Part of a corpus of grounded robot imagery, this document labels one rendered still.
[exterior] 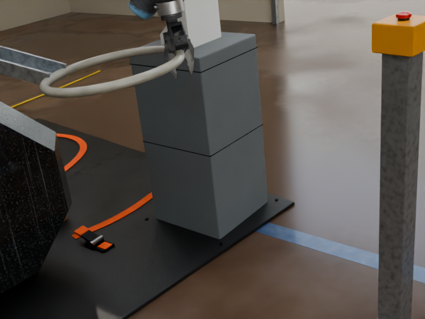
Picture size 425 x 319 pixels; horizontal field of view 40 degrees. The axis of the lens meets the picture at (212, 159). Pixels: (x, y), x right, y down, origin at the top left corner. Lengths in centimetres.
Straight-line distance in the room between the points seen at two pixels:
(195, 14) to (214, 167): 64
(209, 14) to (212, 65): 26
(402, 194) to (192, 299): 98
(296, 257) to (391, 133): 98
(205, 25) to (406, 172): 118
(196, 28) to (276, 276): 107
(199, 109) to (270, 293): 78
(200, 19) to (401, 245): 125
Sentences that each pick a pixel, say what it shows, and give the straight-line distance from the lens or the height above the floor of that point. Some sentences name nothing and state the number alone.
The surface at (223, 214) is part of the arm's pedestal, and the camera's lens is 265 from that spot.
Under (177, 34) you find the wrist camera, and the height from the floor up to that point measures 102.
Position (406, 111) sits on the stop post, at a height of 85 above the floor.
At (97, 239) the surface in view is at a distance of 278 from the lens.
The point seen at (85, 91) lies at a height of 93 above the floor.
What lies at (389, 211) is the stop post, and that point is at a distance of 183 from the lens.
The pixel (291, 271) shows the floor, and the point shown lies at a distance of 247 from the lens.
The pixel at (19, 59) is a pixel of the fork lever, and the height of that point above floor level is 96.
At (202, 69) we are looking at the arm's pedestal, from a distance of 237.
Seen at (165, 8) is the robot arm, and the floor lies 110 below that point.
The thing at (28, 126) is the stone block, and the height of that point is 67.
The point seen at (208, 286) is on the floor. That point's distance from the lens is 242.
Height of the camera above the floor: 143
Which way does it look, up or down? 24 degrees down
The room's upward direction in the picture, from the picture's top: 6 degrees counter-clockwise
